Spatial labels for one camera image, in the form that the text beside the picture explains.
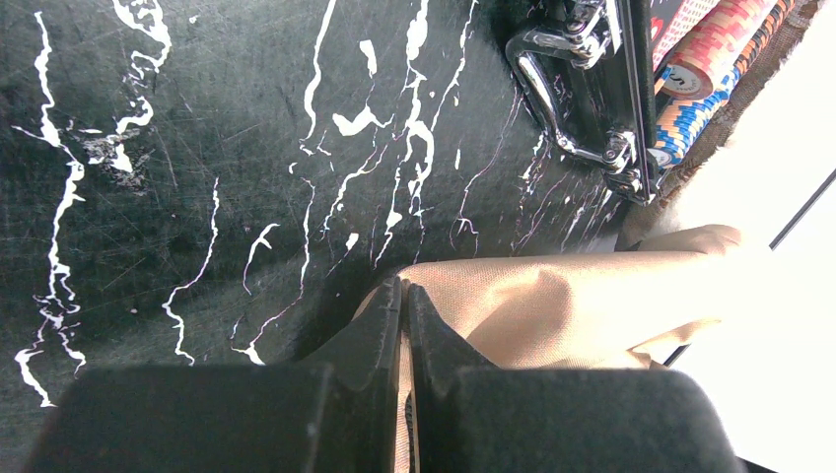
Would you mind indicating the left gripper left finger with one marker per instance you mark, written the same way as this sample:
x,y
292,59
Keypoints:
x,y
333,411

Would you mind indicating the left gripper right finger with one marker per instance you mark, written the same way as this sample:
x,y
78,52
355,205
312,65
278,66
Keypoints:
x,y
470,415

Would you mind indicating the tan fabric pet tent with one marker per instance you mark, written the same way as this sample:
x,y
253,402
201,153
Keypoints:
x,y
597,311

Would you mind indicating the black tent pole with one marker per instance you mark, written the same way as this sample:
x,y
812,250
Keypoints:
x,y
785,231

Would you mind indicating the white fluffy cushion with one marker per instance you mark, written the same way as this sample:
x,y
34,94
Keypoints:
x,y
770,372

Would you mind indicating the black poker chip case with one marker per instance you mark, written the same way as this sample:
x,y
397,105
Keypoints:
x,y
629,86

